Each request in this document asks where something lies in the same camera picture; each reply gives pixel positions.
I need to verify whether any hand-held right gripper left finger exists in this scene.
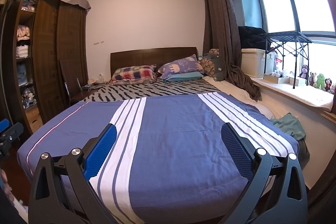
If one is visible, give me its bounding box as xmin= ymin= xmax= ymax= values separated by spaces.
xmin=28 ymin=123 xmax=117 ymax=224

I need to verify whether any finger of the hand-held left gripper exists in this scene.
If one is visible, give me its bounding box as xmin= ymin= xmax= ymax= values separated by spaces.
xmin=0 ymin=119 xmax=24 ymax=159

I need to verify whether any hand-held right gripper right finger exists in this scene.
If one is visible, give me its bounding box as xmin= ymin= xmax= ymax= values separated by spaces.
xmin=220 ymin=123 xmax=308 ymax=224

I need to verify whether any green towel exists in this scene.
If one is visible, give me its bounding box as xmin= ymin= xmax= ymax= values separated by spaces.
xmin=269 ymin=112 xmax=307 ymax=141

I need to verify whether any blue white striped bedspread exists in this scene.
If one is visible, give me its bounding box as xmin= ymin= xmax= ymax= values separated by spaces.
xmin=17 ymin=93 xmax=300 ymax=224

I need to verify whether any plaid pillow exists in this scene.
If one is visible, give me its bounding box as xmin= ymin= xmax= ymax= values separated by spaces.
xmin=109 ymin=64 xmax=157 ymax=85

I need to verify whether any green cushion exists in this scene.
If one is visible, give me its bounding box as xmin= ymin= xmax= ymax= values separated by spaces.
xmin=207 ymin=53 xmax=227 ymax=82

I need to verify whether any zebra pattern bed sheet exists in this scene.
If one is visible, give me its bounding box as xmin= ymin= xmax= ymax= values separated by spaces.
xmin=79 ymin=78 xmax=224 ymax=104

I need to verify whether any brown wooden wardrobe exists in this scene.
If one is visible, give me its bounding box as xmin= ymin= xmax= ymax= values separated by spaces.
xmin=0 ymin=0 xmax=91 ymax=135

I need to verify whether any white sill cushion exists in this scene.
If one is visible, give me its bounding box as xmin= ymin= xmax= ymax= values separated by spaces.
xmin=249 ymin=77 xmax=334 ymax=112

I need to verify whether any white storage box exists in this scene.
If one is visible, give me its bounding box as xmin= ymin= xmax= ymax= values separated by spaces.
xmin=241 ymin=48 xmax=267 ymax=79

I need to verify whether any brown patterned cushion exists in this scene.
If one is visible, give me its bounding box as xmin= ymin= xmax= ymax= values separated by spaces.
xmin=199 ymin=49 xmax=221 ymax=78

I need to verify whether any teal pillow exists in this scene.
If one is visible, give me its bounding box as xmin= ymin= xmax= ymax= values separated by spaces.
xmin=164 ymin=72 xmax=205 ymax=83

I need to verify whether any purple elephant print pillow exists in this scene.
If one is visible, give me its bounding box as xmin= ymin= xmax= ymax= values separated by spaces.
xmin=157 ymin=54 xmax=205 ymax=80

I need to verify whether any purple monkey plush toy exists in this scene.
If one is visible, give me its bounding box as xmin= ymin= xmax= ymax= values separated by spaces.
xmin=299 ymin=64 xmax=310 ymax=80

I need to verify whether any brown bear plush toy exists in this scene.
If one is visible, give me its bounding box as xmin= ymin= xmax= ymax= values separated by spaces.
xmin=308 ymin=71 xmax=318 ymax=87

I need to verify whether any dark wooden headboard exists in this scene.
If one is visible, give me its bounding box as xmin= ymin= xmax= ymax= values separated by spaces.
xmin=110 ymin=47 xmax=198 ymax=78

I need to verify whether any green frog plush toy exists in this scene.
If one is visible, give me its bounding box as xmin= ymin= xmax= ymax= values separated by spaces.
xmin=316 ymin=72 xmax=326 ymax=89

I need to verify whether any brown monkey plush toy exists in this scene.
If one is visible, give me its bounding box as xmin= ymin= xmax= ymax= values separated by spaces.
xmin=324 ymin=78 xmax=336 ymax=94

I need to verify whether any black jacket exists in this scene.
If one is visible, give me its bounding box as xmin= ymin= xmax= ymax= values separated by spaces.
xmin=238 ymin=26 xmax=277 ymax=50

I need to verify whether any brown curtain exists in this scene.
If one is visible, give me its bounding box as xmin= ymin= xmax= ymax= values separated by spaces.
xmin=198 ymin=0 xmax=262 ymax=102

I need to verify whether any black folding table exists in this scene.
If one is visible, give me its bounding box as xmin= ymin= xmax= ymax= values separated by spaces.
xmin=264 ymin=31 xmax=314 ymax=89

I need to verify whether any grey window blind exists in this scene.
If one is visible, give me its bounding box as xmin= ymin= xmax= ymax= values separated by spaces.
xmin=234 ymin=0 xmax=259 ymax=28

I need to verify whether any window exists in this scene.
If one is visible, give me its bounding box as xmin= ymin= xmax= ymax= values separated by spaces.
xmin=256 ymin=0 xmax=336 ymax=77

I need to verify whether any metal frame chair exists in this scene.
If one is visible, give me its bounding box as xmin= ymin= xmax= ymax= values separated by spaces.
xmin=59 ymin=59 xmax=89 ymax=107

